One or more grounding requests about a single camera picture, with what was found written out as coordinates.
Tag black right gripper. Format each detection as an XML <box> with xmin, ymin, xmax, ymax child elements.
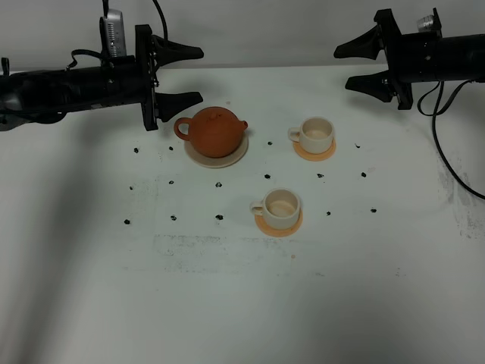
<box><xmin>333</xmin><ymin>9</ymin><xmax>442</xmax><ymax>110</ymax></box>

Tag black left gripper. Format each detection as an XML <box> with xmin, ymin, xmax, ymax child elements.
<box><xmin>105</xmin><ymin>24</ymin><xmax>204</xmax><ymax>131</ymax></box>

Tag brown clay teapot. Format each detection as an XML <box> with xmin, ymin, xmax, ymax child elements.
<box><xmin>174</xmin><ymin>106</ymin><xmax>248</xmax><ymax>158</ymax></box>

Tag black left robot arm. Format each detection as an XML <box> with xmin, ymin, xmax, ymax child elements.
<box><xmin>1</xmin><ymin>25</ymin><xmax>204</xmax><ymax>131</ymax></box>

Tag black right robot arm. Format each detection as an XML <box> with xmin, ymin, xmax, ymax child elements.
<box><xmin>333</xmin><ymin>9</ymin><xmax>484</xmax><ymax>110</ymax></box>

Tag beige round teapot coaster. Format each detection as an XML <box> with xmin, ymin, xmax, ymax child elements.
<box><xmin>184</xmin><ymin>133</ymin><xmax>249</xmax><ymax>169</ymax></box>

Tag white teacup far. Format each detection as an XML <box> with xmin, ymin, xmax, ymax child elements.
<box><xmin>288</xmin><ymin>118</ymin><xmax>335</xmax><ymax>155</ymax></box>

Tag white teacup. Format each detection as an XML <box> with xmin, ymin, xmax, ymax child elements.
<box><xmin>288</xmin><ymin>118</ymin><xmax>335</xmax><ymax>155</ymax></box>
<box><xmin>249</xmin><ymin>188</ymin><xmax>302</xmax><ymax>231</ymax></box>

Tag orange coaster far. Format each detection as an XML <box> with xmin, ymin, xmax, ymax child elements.
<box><xmin>293</xmin><ymin>140</ymin><xmax>336</xmax><ymax>162</ymax></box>

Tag orange coaster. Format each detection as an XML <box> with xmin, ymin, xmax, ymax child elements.
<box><xmin>254</xmin><ymin>210</ymin><xmax>303</xmax><ymax>238</ymax></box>
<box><xmin>293</xmin><ymin>140</ymin><xmax>336</xmax><ymax>162</ymax></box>

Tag white teacup near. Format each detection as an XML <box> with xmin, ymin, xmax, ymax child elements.
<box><xmin>249</xmin><ymin>188</ymin><xmax>302</xmax><ymax>231</ymax></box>

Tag orange coaster near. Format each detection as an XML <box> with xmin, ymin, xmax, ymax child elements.
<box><xmin>254</xmin><ymin>210</ymin><xmax>303</xmax><ymax>238</ymax></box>

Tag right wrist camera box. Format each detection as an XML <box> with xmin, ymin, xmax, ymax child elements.
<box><xmin>417</xmin><ymin>8</ymin><xmax>442</xmax><ymax>33</ymax></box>

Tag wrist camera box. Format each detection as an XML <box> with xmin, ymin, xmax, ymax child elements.
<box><xmin>100</xmin><ymin>7</ymin><xmax>127</xmax><ymax>58</ymax></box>
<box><xmin>417</xmin><ymin>8</ymin><xmax>442</xmax><ymax>33</ymax></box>

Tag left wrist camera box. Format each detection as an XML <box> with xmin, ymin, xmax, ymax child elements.
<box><xmin>100</xmin><ymin>7</ymin><xmax>127</xmax><ymax>58</ymax></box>

